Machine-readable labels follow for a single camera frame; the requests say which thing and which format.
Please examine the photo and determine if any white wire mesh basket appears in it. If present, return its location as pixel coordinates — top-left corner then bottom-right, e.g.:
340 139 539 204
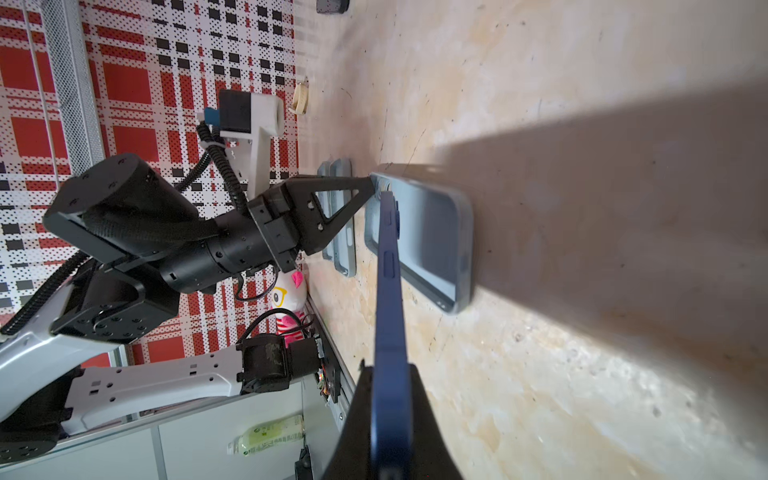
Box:
41 0 105 175

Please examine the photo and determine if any light blue case front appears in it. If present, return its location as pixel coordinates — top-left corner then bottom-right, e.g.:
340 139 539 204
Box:
363 163 474 315

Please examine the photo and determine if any pink plush toy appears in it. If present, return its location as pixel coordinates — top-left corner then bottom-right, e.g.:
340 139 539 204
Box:
268 270 308 345

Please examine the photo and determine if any plastic bottle green label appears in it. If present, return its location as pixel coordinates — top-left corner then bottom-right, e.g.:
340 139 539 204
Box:
227 414 304 457

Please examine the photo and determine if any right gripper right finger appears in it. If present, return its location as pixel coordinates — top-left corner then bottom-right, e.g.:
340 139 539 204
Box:
410 364 462 480

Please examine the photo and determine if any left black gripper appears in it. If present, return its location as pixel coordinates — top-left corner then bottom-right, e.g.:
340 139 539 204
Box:
158 176 374 294

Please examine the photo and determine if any aluminium front rail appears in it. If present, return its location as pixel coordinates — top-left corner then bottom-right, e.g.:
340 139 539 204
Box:
307 296 356 429

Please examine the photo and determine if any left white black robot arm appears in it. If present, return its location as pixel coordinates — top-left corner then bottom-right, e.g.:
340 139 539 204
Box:
1 123 374 464

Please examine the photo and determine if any black phone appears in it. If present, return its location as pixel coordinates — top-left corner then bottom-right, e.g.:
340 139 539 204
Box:
316 0 350 15
371 191 413 479

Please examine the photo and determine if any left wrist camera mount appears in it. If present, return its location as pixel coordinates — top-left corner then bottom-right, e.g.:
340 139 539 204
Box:
198 89 285 200

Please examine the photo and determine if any light blue case left inner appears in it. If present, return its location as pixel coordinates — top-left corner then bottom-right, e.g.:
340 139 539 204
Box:
328 158 359 278

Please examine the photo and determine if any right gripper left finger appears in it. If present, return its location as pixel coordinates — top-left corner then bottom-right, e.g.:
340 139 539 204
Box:
322 366 374 480

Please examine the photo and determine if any light blue case left outer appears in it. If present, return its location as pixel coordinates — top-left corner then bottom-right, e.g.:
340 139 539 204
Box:
317 161 334 262

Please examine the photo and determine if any light blue case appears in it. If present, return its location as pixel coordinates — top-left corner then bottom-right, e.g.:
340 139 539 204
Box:
317 161 334 262
363 163 474 315
328 158 359 278

